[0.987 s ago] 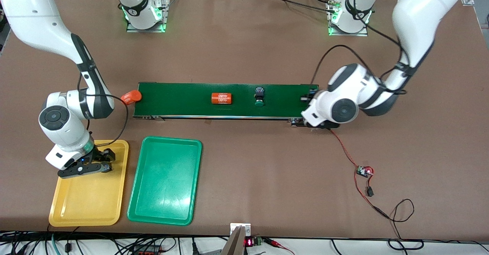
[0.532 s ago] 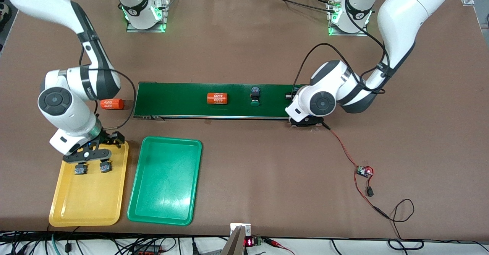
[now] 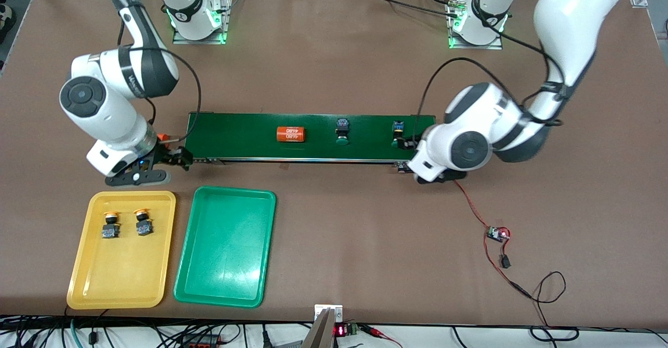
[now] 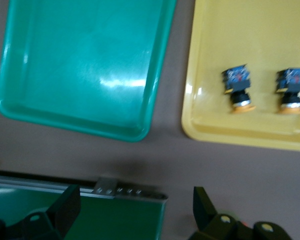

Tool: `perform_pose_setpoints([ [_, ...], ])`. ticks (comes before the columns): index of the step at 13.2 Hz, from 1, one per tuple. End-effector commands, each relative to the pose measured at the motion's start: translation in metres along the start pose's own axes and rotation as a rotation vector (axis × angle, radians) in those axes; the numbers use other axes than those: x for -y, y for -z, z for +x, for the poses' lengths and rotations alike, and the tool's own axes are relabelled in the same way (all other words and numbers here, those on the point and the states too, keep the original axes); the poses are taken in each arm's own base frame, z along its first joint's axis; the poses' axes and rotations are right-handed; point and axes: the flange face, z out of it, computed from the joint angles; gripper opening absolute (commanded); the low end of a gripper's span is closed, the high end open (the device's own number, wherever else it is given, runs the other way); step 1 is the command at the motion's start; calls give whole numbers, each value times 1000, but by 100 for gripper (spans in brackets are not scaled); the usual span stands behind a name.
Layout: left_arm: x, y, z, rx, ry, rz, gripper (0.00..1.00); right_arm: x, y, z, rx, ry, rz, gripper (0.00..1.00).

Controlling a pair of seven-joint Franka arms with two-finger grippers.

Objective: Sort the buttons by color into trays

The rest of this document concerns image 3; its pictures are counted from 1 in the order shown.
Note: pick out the small green circuit board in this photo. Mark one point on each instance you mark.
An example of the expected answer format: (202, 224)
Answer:
(496, 234)

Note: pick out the green push button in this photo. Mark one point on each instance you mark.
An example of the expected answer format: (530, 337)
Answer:
(398, 127)
(342, 129)

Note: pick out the red digit display module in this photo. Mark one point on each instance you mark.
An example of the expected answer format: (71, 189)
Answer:
(340, 330)

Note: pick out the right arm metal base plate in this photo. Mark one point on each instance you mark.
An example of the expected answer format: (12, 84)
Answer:
(180, 39)

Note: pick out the yellow push button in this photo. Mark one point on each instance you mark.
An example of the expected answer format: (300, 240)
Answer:
(110, 230)
(143, 228)

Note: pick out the yellow plastic tray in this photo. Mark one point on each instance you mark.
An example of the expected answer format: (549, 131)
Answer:
(130, 270)

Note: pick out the green conveyor belt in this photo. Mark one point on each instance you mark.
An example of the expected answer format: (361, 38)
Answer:
(240, 136)

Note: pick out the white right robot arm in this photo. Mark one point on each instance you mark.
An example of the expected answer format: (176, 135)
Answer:
(104, 118)

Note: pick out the orange cylinder battery cell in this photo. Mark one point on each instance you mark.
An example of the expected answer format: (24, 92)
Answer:
(164, 137)
(290, 134)

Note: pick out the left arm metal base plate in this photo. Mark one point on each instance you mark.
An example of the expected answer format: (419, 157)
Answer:
(496, 46)

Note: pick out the green plastic tray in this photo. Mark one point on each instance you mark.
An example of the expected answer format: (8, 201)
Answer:
(224, 249)

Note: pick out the silver camera mount pole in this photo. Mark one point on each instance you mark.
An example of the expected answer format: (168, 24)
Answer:
(321, 332)

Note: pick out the black power strip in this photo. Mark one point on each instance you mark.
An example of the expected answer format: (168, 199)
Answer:
(201, 340)

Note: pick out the red clip lead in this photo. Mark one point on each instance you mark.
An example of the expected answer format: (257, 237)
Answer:
(381, 333)

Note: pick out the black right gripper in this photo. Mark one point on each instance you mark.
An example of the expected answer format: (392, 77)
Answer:
(168, 155)

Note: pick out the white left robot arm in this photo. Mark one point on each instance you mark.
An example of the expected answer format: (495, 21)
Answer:
(569, 19)

